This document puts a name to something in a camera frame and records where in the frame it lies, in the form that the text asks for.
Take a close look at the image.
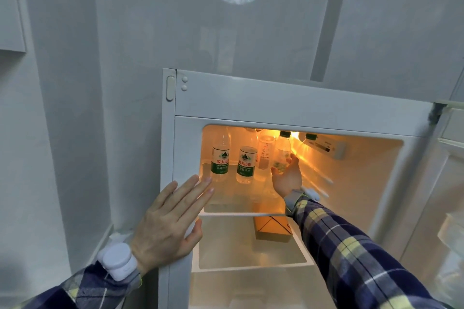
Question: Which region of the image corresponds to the person's left hand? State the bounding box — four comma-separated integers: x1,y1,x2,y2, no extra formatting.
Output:
130,175,215,277

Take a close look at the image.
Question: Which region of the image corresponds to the person's right hand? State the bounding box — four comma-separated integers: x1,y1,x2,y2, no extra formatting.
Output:
271,153,304,199

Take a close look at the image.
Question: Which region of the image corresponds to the clear bottle green cap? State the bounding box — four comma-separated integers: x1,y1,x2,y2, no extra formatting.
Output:
272,131,293,175

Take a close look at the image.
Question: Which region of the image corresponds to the person's right forearm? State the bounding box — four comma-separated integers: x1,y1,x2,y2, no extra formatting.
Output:
291,198,447,309

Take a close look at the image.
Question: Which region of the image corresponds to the person's left forearm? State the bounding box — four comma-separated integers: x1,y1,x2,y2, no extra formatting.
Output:
14,261,143,309

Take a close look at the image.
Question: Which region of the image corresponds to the clear unlabelled plastic bottle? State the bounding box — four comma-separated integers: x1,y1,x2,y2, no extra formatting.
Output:
257,134,276,172

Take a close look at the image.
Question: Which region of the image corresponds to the green label water bottle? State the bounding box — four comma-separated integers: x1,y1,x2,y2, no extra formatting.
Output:
236,129,258,185
211,127,232,183

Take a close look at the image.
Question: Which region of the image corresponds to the white wrist tracker grey band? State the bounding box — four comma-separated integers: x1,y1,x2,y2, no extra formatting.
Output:
284,186,322,217

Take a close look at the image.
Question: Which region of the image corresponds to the glass refrigerator shelf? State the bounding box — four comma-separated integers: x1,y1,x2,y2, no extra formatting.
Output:
199,161,292,218

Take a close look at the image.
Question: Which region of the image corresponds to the white thermostat control box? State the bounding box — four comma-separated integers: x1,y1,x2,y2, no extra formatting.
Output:
307,136,347,160

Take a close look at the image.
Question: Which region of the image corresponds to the orange cardboard box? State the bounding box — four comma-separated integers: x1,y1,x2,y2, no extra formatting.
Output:
253,214,293,243

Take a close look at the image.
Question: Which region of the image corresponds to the white refrigerator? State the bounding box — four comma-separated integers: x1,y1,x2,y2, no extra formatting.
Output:
158,68,444,309

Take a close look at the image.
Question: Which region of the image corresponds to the white refrigerator door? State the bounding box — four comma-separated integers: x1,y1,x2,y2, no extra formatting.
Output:
399,99,464,309

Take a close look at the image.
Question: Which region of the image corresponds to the white wall cabinet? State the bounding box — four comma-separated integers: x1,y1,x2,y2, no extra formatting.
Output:
0,0,28,54

